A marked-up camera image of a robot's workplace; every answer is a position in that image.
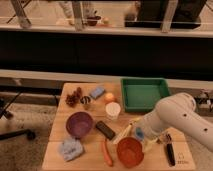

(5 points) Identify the light blue towel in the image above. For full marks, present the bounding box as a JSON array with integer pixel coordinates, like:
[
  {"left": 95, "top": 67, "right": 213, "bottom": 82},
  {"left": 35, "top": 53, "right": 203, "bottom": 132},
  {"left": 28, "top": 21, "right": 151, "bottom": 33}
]
[{"left": 58, "top": 138, "right": 84, "bottom": 162}]

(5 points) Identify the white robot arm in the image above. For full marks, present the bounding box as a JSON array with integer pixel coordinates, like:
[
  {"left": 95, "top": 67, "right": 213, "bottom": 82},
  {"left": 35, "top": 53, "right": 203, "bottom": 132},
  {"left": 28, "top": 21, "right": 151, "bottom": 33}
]
[{"left": 134, "top": 93, "right": 213, "bottom": 152}]

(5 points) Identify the green plastic tray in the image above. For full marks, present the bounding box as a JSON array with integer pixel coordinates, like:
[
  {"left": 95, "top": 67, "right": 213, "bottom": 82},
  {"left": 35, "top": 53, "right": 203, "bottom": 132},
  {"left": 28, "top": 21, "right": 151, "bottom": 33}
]
[{"left": 121, "top": 78, "right": 170, "bottom": 113}]

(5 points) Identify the blue sponge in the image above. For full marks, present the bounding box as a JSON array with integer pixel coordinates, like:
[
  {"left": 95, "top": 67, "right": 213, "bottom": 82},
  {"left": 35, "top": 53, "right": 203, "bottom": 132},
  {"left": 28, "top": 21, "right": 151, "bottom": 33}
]
[{"left": 89, "top": 87, "right": 105, "bottom": 100}]

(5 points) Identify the orange ball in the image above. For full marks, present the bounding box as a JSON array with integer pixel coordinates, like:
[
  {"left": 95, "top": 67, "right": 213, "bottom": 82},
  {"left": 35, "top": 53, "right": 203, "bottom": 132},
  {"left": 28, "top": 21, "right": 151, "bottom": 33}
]
[{"left": 104, "top": 93, "right": 115, "bottom": 103}]

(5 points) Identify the white cup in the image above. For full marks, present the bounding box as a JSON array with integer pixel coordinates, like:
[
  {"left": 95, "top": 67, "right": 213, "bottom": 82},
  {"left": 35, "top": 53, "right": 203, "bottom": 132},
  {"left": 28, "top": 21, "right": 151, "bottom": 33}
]
[{"left": 105, "top": 102, "right": 121, "bottom": 120}]

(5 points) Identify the black white striped ball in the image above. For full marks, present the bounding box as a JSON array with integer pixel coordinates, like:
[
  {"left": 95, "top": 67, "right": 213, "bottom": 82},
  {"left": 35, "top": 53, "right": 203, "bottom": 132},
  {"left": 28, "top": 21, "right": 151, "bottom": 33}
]
[{"left": 80, "top": 96, "right": 91, "bottom": 105}]

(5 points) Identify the brown pine cone cluster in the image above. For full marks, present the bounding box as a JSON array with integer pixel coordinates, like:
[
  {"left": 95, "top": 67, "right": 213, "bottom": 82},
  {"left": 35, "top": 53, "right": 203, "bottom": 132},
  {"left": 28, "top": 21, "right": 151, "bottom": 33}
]
[{"left": 65, "top": 87, "right": 82, "bottom": 107}]

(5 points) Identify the black rectangular block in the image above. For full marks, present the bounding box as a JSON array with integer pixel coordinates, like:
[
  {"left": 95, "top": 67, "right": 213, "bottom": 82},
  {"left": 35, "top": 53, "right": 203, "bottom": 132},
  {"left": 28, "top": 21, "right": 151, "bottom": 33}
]
[{"left": 95, "top": 121, "right": 116, "bottom": 140}]

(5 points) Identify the purple bowl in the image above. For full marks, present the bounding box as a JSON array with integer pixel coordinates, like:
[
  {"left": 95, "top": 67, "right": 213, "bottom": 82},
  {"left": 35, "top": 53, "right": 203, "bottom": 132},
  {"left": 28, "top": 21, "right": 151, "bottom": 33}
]
[{"left": 66, "top": 112, "right": 94, "bottom": 139}]

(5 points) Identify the cream wooden stick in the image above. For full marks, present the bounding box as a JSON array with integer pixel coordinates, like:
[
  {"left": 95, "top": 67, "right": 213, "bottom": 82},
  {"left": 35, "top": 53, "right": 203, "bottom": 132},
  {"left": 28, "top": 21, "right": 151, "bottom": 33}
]
[{"left": 113, "top": 123, "right": 132, "bottom": 144}]

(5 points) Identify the wooden cutting board table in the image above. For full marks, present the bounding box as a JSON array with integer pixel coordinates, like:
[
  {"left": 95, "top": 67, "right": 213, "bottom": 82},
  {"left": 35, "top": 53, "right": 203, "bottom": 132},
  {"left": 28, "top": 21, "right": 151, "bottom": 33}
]
[{"left": 42, "top": 83, "right": 196, "bottom": 171}]

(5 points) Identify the small blue cup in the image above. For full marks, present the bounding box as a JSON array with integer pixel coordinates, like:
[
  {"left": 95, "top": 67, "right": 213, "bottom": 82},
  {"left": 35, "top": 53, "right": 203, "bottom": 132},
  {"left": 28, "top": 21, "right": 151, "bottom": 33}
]
[{"left": 135, "top": 127, "right": 144, "bottom": 141}]

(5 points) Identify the orange carrot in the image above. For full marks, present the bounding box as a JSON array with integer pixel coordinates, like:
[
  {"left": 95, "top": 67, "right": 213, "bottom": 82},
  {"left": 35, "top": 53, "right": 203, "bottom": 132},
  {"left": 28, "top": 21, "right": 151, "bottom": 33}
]
[{"left": 102, "top": 138, "right": 113, "bottom": 167}]

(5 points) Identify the orange bowl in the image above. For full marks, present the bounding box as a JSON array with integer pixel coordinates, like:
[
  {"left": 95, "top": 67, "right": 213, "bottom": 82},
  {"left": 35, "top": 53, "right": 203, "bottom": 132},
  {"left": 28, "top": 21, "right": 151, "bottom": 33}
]
[{"left": 116, "top": 137, "right": 144, "bottom": 168}]

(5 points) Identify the black office chair base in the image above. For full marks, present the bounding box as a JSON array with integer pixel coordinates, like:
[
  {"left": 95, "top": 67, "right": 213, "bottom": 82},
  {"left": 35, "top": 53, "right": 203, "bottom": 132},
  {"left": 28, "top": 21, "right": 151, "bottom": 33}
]
[{"left": 0, "top": 92, "right": 36, "bottom": 141}]

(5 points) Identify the black handled utensil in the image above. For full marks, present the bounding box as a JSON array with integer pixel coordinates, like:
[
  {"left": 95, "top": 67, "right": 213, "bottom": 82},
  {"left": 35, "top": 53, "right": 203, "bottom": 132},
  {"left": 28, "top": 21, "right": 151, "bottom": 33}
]
[{"left": 163, "top": 133, "right": 176, "bottom": 166}]

